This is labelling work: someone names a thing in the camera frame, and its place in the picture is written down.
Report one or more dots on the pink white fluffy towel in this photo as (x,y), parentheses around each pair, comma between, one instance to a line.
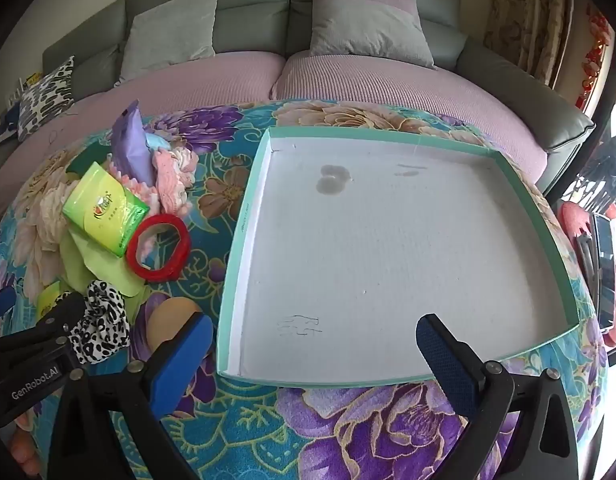
(137,187)

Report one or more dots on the red hanging decoration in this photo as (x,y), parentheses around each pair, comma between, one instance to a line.
(595,60)

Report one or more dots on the dark green scouring pad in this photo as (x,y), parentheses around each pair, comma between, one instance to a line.
(83,162)

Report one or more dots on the beige round sponge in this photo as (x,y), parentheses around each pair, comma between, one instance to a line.
(170,320)

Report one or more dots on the blue face mask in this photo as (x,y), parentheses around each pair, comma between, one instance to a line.
(157,142)

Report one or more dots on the leopard print pillow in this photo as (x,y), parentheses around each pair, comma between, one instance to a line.
(45,97)

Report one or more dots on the plain grey pillow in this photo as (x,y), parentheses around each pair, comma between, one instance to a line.
(173,35)

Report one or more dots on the green tissue packet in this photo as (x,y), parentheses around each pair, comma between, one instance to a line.
(105,210)

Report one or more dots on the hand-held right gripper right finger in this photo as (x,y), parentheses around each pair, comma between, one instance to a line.
(445,365)

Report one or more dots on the leopard print scrunchie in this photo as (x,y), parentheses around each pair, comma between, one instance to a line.
(105,325)

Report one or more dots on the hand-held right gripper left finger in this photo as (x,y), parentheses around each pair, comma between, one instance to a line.
(188,360)

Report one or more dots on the pink lace cloth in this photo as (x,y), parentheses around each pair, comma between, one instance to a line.
(177,180)

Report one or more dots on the patterned beige curtain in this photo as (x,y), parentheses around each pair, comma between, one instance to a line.
(532,20)

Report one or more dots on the person's left hand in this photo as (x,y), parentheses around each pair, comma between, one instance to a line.
(27,450)

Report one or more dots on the green rimmed white tray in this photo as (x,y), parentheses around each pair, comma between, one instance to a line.
(387,260)

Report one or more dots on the purple wipes packet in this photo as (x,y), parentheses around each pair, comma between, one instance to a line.
(130,145)

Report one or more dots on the red plastic stool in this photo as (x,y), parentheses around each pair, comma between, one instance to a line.
(572,220)

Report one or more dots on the red tape roll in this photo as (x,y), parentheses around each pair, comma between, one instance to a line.
(138,270)

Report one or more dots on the floral blanket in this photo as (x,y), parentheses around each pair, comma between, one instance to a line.
(338,435)

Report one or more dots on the dark blue bag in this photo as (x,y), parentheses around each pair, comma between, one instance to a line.
(7,125)

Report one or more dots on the grey sofa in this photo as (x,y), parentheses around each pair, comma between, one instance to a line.
(248,10)

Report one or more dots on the smartphone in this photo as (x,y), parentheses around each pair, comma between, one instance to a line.
(603,270)

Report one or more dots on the grey pillow with pink band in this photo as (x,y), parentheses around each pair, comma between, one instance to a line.
(368,25)

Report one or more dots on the pink covered seat cushion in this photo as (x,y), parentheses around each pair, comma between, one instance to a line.
(387,90)
(188,80)

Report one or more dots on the black metal rack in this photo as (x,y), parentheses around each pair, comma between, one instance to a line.
(600,175)

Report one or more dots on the light green cloth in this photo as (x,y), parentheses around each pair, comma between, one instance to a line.
(95,272)

